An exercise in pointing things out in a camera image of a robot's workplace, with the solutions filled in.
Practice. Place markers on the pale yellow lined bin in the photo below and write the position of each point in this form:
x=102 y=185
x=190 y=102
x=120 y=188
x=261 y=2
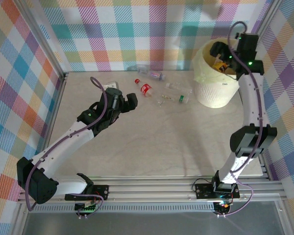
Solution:
x=215 y=90

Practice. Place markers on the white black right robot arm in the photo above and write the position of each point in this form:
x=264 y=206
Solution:
x=252 y=102

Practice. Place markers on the red cola bottle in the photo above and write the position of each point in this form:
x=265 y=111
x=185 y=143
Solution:
x=145 y=88

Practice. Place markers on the clear bottle purple label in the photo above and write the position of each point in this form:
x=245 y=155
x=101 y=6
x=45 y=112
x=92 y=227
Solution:
x=153 y=74

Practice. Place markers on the clear bottle green cap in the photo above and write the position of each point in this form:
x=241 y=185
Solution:
x=183 y=98

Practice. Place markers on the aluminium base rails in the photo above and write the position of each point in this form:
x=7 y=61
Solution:
x=149 y=188

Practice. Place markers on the aluminium frame post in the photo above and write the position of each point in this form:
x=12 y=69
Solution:
x=265 y=22
x=46 y=40

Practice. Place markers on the aluminium side rail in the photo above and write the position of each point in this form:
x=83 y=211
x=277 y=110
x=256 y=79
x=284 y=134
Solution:
x=51 y=122
x=264 y=169

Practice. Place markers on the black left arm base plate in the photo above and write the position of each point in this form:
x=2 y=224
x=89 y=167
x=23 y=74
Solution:
x=103 y=191

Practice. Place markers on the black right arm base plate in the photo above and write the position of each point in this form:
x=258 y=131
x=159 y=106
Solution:
x=203 y=191

